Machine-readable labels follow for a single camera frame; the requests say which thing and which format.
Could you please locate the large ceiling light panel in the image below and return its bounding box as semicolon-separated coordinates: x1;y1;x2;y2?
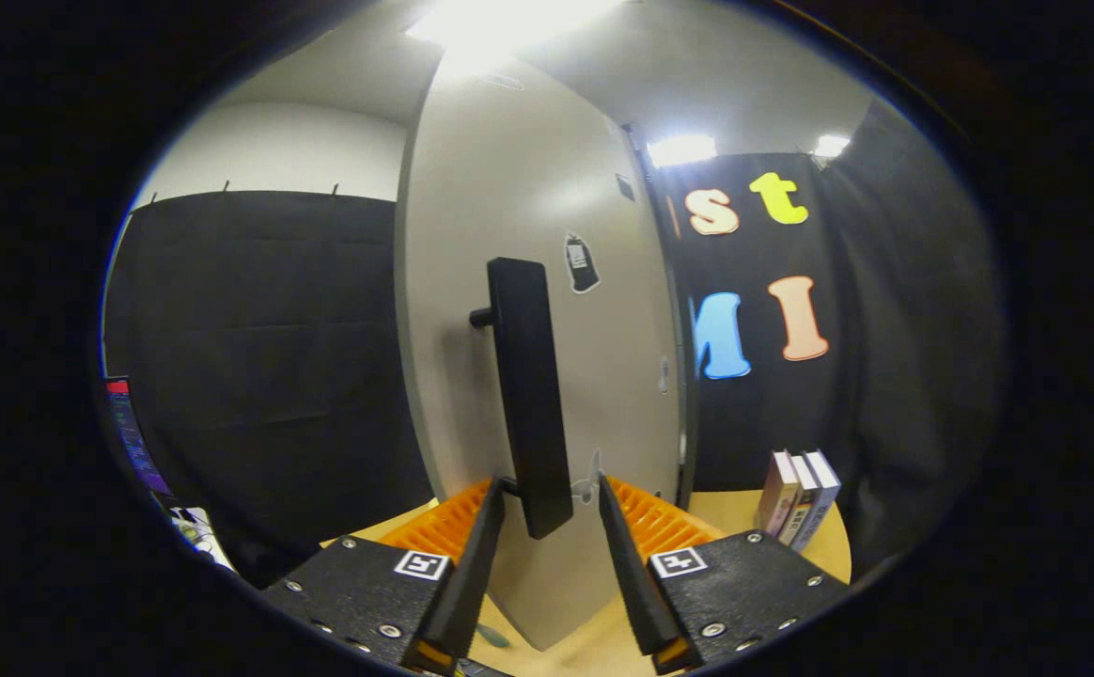
406;0;625;48

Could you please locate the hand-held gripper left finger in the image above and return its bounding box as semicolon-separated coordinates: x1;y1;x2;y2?
258;478;508;676

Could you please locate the beige cabinet door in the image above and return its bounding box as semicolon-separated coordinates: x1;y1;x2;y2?
395;52;689;652

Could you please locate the small ceiling light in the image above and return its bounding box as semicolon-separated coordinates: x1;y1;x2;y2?
646;134;718;168

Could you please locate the blue spine book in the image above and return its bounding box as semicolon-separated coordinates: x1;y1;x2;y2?
794;449;842;552

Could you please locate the beige spine book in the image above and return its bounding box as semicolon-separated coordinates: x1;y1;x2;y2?
780;453;821;546

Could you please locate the black door handle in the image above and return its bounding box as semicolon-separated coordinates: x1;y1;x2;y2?
469;257;574;540

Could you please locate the computer monitor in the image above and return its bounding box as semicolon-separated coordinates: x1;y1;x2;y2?
102;376;173;499

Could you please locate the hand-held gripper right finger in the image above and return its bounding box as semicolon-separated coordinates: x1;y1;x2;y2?
597;472;852;676

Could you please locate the maroon cover book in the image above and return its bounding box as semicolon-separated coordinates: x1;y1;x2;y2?
756;449;800;537

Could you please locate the black backdrop cloth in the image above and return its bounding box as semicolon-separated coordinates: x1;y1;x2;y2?
101;99;1004;589

